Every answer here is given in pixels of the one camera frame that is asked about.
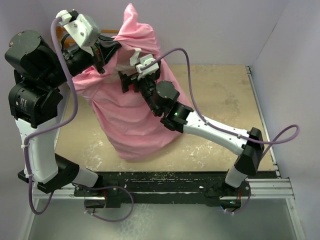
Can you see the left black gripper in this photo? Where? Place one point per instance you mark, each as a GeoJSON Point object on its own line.
{"type": "Point", "coordinates": [105, 48]}

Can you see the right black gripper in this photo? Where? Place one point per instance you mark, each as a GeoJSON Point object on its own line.
{"type": "Point", "coordinates": [128, 80]}

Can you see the white yellow pillow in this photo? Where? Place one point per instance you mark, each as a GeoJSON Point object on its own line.
{"type": "Point", "coordinates": [125, 69]}

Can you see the pink satin pillowcase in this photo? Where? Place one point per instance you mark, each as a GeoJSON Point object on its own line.
{"type": "Point", "coordinates": [125, 118]}

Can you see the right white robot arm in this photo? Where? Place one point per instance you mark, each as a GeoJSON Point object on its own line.
{"type": "Point", "coordinates": [162, 99]}

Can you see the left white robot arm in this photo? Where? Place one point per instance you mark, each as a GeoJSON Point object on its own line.
{"type": "Point", "coordinates": [33, 103]}

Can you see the wooden shelf rack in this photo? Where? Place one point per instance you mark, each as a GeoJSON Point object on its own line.
{"type": "Point", "coordinates": [105, 31]}

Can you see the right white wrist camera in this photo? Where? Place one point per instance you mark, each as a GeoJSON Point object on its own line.
{"type": "Point", "coordinates": [144, 65]}

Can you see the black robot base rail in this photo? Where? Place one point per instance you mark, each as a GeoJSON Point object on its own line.
{"type": "Point", "coordinates": [165, 187]}

